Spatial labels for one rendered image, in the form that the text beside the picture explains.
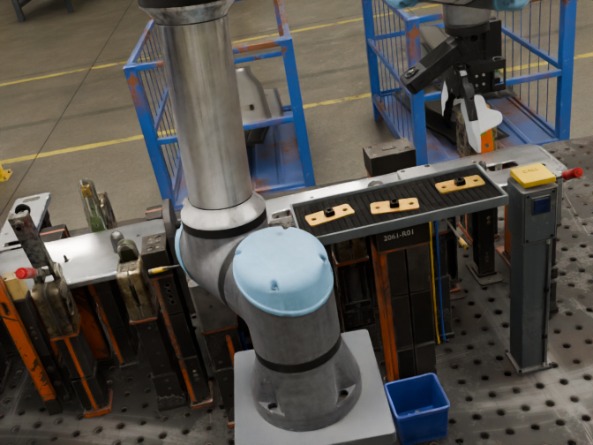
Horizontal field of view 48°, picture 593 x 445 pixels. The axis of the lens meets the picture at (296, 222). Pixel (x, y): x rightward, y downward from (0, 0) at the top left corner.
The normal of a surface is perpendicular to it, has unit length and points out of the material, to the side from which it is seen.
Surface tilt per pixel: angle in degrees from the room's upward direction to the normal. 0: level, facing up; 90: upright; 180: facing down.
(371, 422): 0
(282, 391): 73
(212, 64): 89
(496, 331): 0
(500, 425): 0
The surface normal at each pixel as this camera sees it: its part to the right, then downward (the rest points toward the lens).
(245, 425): -0.16, -0.85
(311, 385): 0.20, 0.18
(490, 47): 0.15, 0.48
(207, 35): 0.48, 0.37
